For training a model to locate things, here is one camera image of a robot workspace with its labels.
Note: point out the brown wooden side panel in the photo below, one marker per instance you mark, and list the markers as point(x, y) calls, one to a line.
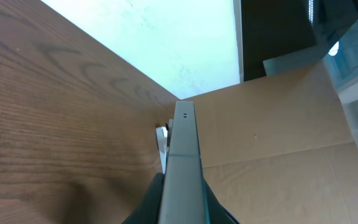
point(279, 150)

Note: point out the white power strip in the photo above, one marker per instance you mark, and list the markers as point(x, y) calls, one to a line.
point(162, 140)

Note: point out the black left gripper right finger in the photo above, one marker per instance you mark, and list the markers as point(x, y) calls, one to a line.
point(217, 213)

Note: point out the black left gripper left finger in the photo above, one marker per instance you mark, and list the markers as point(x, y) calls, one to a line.
point(148, 210)

